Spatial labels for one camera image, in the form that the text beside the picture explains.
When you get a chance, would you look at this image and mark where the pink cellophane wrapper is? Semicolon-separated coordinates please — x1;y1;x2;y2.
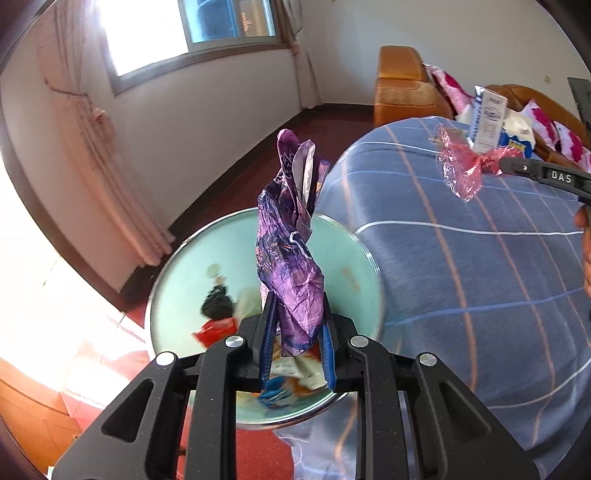
434;123;524;202

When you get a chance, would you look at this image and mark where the purple foil wrapper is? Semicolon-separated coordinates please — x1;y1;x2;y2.
256;129;332;356

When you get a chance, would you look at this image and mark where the red mesh net roll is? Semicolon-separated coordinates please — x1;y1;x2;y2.
192;317;238;348

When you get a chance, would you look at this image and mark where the mint green trash bucket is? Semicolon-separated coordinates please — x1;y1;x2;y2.
144;207;386;431

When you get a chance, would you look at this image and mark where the person's hand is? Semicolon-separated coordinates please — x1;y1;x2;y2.
574;206;591;297

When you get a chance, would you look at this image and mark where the pink white sofa pillow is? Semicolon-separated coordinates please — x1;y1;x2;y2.
521;99;559;150

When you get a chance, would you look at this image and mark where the blue white juice carton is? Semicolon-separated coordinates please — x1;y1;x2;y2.
499;110;536;159

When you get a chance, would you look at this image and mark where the orange red snack wrapper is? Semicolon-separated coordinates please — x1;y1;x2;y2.
257;376;314;409

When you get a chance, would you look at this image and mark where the brown leather sofa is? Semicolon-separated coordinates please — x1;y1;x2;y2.
487;84;590;170

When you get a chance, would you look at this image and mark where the white tall milk carton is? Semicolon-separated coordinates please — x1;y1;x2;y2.
468;86;508;154

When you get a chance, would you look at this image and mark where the white snack wrapper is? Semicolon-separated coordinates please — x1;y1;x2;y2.
270;352;328;391

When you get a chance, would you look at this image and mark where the black mesh scrubber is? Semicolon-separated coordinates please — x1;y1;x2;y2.
200;284;235;321

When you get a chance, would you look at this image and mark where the blue plaid tablecloth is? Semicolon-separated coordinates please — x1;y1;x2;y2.
318;118;590;479

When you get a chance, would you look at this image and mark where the pink white pillow on armchair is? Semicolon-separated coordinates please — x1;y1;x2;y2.
424;64;474;116

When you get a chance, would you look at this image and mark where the orange leather armchair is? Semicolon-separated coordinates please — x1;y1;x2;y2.
374;46;453;127

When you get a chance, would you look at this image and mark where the right pink curtain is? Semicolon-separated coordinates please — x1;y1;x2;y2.
276;0;322;109

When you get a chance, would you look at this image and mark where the pink curtain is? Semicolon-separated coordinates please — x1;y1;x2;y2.
276;0;322;109
37;1;174;267

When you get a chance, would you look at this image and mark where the left pink curtain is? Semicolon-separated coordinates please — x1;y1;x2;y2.
37;1;174;267

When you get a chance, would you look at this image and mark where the window with brown frame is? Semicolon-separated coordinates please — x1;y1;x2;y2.
90;0;287;95

